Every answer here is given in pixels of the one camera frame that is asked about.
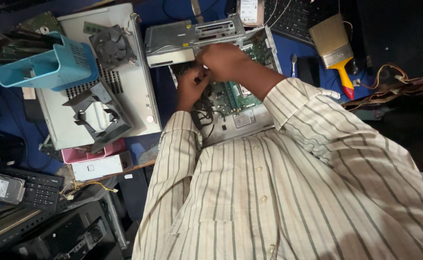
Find person's left hand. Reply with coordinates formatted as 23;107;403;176
176;66;212;112

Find person's right hand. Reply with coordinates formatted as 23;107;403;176
196;43;256;84

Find grey metal drive cage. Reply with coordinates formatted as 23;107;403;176
144;14;247;68

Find green motherboard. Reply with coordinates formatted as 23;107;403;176
172;39;274;117

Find grey case side panel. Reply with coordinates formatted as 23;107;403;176
35;3;162;151

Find silver hard drive white label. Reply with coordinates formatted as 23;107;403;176
0;172;26;206
237;0;265;27

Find open grey desktop computer case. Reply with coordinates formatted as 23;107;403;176
144;14;283;147

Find black cooler fan with heatsink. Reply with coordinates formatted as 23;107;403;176
89;24;138;71

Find black keyboard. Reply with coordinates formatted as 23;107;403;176
0;168;65;212
263;0;342;47

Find black phone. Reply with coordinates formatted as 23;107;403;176
297;56;321;87

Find black plastic fan shroud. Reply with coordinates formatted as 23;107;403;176
62;82;133;155

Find green memory stick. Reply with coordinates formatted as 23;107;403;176
83;21;108;35

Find white metal drive box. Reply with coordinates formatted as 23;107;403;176
71;150;133;182

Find blue plastic basket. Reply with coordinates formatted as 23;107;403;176
0;31;100;92

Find pink plastic tray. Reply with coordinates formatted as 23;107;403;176
61;139;126;165

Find person's striped shirt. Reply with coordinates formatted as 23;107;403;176
132;77;423;260

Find green circuit board drive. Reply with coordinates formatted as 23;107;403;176
18;11;64;37

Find heap of dark computer parts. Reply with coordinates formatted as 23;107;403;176
0;28;64;65

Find black computer case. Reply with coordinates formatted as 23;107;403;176
0;193;134;260

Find black cables in case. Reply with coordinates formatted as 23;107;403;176
190;85;228;142

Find paint brush with yellow handle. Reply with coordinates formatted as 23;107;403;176
308;13;356;101

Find yellow and black wire bundle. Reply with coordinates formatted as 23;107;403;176
59;179;119;201

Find bundle of coloured power cables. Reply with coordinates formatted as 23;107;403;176
342;64;423;112

